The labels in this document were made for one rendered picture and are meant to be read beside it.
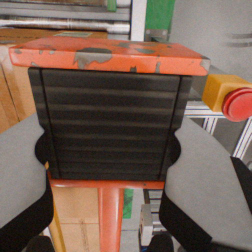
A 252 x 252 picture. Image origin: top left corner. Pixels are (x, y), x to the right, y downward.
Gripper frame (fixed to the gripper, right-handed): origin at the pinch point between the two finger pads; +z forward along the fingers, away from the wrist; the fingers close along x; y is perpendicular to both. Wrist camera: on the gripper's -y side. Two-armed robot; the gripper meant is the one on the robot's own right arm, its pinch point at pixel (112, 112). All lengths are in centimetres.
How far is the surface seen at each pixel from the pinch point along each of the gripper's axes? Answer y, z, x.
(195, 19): -5, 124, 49
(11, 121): 18.5, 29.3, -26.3
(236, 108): 9.1, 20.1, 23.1
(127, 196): 173, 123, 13
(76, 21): -2, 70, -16
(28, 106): 14.1, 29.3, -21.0
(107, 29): 0, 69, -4
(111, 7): -7, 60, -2
